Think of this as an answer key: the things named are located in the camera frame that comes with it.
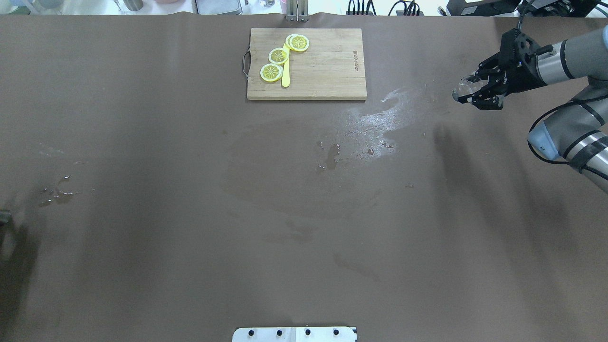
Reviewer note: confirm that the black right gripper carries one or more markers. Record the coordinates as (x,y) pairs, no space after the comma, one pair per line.
(524,76)

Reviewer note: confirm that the clear glass measuring cup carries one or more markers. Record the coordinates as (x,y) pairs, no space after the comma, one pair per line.
(467,87)

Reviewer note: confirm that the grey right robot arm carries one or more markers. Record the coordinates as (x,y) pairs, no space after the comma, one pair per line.
(569,134)

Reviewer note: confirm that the bamboo cutting board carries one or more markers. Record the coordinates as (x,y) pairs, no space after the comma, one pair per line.
(332,68)

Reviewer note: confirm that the lemon slice near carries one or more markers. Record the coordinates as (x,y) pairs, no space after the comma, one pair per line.
(297,42)

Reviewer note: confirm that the lemon slice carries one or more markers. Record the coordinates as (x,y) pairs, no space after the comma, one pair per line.
(297,42)
(271,72)
(279,55)

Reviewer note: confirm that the yellow plastic knife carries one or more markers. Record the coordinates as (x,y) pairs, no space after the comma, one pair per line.
(286,76)

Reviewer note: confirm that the lemon slice middle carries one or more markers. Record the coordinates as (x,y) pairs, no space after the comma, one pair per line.
(279,55)

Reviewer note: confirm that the lemon slice far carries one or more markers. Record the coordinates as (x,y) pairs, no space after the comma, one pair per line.
(271,72)

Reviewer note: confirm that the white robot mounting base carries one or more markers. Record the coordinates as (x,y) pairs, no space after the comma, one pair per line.
(296,334)

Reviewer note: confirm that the aluminium frame post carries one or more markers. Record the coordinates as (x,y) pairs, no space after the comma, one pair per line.
(297,10)

